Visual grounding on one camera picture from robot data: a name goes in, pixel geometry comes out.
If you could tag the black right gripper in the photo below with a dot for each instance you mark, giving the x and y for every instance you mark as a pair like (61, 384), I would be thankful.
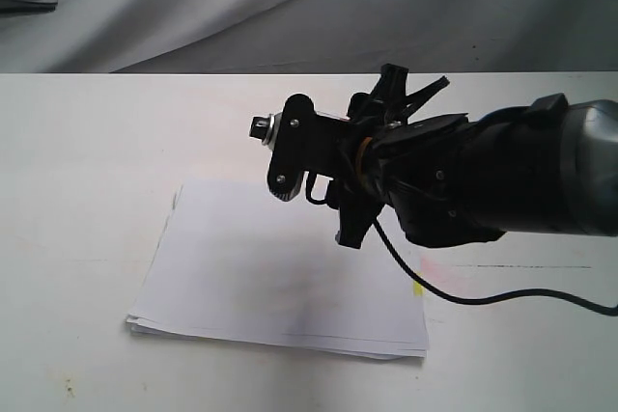
(380, 157)

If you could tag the white spray can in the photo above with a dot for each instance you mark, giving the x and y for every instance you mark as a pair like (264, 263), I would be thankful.
(264, 129)

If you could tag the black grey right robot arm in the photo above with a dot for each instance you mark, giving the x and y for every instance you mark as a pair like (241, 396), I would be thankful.
(548, 167)

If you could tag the white paper stack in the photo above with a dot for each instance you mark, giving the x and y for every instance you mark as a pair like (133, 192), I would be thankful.
(235, 264)

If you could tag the yellow sticky tab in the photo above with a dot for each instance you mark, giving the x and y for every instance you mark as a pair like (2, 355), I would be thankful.
(418, 286)

